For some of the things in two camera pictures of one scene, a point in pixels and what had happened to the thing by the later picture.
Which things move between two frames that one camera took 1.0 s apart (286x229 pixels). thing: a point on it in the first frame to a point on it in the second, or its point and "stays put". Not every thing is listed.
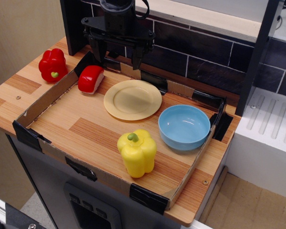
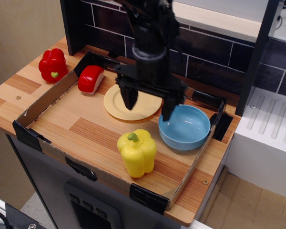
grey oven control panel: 86,211 stays put
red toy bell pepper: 53,66 stays put
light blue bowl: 184,127 stays put
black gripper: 120,25 to 151,74
